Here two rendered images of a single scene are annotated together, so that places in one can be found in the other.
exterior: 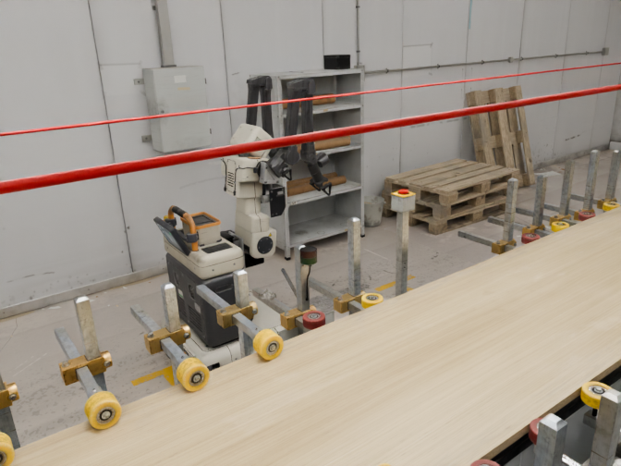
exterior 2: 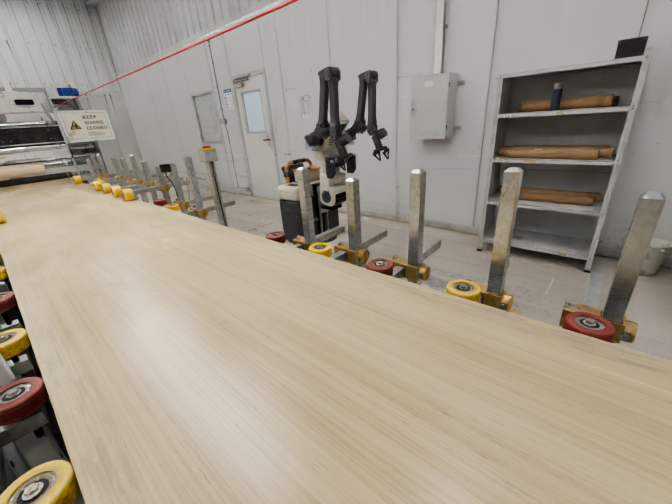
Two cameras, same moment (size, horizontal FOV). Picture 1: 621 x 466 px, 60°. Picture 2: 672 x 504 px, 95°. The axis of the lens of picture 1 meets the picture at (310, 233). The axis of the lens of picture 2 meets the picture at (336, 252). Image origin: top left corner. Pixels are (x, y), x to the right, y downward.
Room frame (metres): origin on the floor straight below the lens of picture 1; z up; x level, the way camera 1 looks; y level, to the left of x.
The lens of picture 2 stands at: (2.35, -2.24, 1.31)
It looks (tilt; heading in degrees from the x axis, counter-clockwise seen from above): 23 degrees down; 78
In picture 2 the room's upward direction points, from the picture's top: 4 degrees counter-clockwise
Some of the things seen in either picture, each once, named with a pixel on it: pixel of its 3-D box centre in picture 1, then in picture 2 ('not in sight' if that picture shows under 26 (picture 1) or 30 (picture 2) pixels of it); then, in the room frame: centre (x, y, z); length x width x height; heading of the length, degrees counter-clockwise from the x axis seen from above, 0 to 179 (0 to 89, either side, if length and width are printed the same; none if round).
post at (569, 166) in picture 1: (565, 202); (415, 244); (2.80, -1.40, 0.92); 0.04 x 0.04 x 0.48; 35
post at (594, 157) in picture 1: (590, 191); (500, 258); (2.94, -1.60, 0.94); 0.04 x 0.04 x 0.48; 35
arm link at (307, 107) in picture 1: (307, 121); (334, 105); (2.90, -0.01, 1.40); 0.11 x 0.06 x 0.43; 34
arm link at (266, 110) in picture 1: (266, 114); (372, 103); (3.26, 0.23, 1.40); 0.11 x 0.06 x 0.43; 34
